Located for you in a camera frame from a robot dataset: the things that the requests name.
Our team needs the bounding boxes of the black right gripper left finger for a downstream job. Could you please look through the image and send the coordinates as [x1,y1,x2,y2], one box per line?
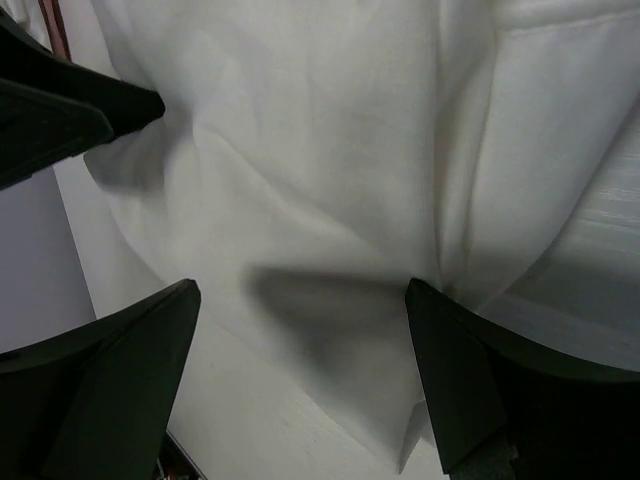
[1,279,201,479]

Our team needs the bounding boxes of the white printed t-shirt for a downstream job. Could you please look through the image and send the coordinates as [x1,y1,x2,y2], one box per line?
[85,1,639,466]

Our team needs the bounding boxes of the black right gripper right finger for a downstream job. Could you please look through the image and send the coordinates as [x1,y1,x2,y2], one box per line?
[405,279,639,479]

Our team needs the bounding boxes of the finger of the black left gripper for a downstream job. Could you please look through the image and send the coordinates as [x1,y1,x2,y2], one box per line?
[1,11,165,137]
[1,79,113,189]

